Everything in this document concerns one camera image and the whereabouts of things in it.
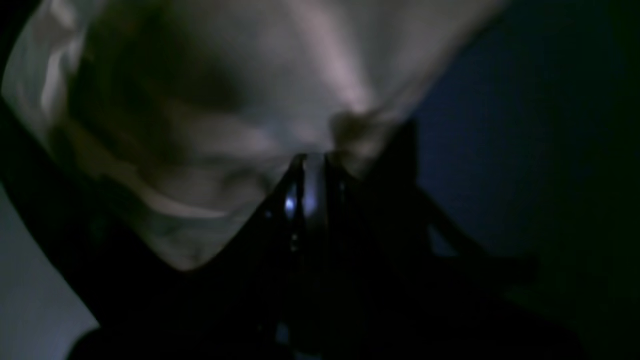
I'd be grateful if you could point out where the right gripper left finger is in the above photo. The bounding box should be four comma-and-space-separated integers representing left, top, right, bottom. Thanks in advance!
68, 155, 307, 360

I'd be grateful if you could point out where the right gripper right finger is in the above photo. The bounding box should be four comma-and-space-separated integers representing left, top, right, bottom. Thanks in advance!
327, 117, 588, 360

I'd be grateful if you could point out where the camouflage t-shirt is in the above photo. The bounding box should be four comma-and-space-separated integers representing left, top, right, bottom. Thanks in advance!
1, 0, 508, 271

